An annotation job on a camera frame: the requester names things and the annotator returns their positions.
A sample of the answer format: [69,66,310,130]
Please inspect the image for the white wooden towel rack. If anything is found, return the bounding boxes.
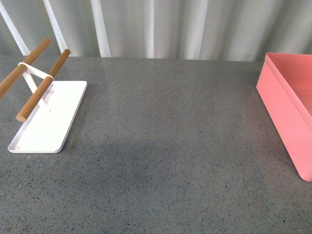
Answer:
[0,38,87,154]

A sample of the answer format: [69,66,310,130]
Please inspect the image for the white pleated curtain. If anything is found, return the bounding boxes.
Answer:
[0,0,312,61]

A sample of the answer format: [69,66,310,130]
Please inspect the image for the pink plastic bin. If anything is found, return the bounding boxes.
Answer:
[256,53,312,182]

